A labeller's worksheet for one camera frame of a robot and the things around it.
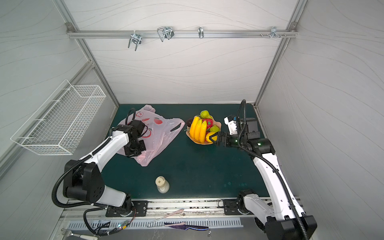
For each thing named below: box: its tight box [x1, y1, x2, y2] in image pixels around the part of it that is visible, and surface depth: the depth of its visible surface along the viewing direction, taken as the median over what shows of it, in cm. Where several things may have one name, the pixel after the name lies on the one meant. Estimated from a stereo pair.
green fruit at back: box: [200, 110, 213, 119], surface depth 103 cm
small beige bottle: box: [155, 176, 170, 194], surface depth 75 cm
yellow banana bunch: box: [189, 116, 208, 142], surface depth 89 cm
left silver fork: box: [61, 229, 98, 240], surface depth 67 cm
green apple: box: [210, 124, 221, 133], surface depth 98 cm
